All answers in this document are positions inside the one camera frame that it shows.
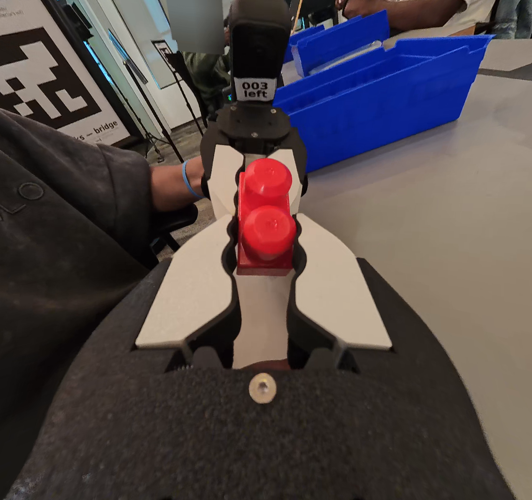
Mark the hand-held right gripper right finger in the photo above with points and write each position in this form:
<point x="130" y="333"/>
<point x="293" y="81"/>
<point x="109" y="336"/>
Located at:
<point x="341" y="296"/>

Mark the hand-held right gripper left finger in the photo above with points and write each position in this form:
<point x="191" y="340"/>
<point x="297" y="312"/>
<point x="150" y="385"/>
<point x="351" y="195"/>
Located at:
<point x="187" y="296"/>

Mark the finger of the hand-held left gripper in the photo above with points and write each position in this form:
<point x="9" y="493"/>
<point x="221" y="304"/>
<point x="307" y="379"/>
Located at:
<point x="222" y="179"/>
<point x="296" y="184"/>

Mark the red two-stud toy block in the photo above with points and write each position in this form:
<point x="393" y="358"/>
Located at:
<point x="266" y="225"/>

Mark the blue plastic bin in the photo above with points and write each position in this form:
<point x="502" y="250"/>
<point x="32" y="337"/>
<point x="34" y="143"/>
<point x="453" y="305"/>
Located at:
<point x="374" y="113"/>
<point x="353" y="30"/>

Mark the person's left forearm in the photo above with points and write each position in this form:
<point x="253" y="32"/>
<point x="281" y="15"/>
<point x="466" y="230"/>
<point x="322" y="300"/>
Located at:
<point x="170" y="188"/>

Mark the grey desk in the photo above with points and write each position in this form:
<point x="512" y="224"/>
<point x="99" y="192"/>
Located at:
<point x="415" y="238"/>

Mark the blue wristband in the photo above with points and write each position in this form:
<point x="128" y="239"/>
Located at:
<point x="188" y="184"/>

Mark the black tripod stand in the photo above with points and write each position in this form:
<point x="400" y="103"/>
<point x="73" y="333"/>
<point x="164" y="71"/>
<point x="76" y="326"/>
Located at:
<point x="153" y="121"/>

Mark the small marker sign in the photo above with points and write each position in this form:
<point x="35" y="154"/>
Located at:
<point x="166" y="61"/>

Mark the black studio light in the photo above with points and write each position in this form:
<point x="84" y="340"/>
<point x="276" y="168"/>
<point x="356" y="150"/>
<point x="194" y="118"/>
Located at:
<point x="77" y="19"/>

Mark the black white marker poster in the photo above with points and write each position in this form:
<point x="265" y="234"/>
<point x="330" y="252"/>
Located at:
<point x="41" y="71"/>

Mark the wooden board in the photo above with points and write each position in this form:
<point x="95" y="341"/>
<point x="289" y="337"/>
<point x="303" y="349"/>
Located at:
<point x="461" y="30"/>

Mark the blue denim jacket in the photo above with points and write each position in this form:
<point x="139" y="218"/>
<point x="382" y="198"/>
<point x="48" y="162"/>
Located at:
<point x="515" y="1"/>

